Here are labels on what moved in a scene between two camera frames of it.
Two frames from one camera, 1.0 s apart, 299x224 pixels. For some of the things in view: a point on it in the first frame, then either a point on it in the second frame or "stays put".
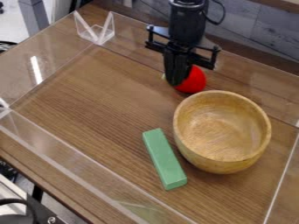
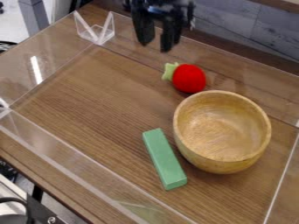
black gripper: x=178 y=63 → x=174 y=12
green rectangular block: x=163 y=158 stays put
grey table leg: x=32 y=11 stays put
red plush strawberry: x=194 y=80 stays put
